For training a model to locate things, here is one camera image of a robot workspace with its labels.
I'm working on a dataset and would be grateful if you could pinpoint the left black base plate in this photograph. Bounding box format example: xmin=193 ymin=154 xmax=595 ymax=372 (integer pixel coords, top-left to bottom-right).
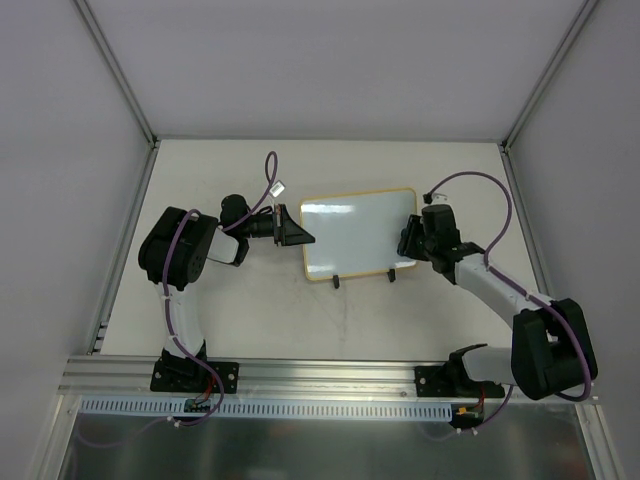
xmin=150 ymin=357 xmax=239 ymax=394

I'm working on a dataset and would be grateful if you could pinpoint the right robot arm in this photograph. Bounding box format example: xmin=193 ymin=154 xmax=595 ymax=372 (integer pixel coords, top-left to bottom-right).
xmin=397 ymin=204 xmax=598 ymax=402

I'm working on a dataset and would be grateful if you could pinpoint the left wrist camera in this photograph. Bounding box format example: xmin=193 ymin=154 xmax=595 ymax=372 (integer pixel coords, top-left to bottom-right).
xmin=270 ymin=181 xmax=285 ymax=198

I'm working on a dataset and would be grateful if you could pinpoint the right aluminium frame post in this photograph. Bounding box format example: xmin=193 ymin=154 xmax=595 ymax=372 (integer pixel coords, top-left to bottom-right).
xmin=500 ymin=0 xmax=600 ymax=153

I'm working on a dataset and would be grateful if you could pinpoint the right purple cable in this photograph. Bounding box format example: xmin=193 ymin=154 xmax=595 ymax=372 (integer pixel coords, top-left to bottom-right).
xmin=424 ymin=170 xmax=594 ymax=441

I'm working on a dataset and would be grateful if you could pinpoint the white slotted cable duct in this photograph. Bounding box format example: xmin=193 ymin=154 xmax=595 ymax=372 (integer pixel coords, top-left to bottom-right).
xmin=79 ymin=395 xmax=453 ymax=423

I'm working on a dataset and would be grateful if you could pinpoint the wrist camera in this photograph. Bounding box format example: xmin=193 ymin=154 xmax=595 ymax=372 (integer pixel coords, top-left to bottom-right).
xmin=422 ymin=192 xmax=449 ymax=205
xmin=270 ymin=181 xmax=285 ymax=198

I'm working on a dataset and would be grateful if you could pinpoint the left aluminium frame post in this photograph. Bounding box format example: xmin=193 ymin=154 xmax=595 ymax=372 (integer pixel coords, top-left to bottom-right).
xmin=71 ymin=0 xmax=157 ymax=148

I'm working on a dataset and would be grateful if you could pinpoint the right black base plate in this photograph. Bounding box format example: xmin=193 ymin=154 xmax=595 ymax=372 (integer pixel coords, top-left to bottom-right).
xmin=414 ymin=364 xmax=505 ymax=399

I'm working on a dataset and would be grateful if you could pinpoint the whiteboard stand with black feet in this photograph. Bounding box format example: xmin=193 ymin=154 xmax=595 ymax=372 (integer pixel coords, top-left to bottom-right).
xmin=332 ymin=269 xmax=396 ymax=289

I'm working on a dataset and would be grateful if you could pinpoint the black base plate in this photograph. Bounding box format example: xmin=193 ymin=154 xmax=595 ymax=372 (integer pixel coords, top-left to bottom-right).
xmin=414 ymin=364 xmax=505 ymax=399
xmin=150 ymin=357 xmax=239 ymax=394

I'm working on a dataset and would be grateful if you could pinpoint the aluminium rail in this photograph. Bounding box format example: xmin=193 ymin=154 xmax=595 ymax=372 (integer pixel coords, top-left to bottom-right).
xmin=57 ymin=353 xmax=600 ymax=404

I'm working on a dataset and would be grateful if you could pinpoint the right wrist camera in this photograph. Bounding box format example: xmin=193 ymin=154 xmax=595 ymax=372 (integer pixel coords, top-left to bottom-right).
xmin=422 ymin=192 xmax=449 ymax=205

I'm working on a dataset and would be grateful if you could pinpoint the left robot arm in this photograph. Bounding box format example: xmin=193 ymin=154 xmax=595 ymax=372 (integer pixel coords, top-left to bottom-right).
xmin=138 ymin=194 xmax=315 ymax=394

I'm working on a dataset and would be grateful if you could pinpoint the aluminium frame post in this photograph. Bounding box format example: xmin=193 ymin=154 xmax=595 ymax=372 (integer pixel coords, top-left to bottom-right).
xmin=500 ymin=0 xmax=600 ymax=153
xmin=71 ymin=0 xmax=157 ymax=148

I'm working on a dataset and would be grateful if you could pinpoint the yellow framed whiteboard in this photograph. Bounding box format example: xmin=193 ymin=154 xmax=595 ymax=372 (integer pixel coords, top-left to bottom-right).
xmin=300 ymin=187 xmax=417 ymax=281

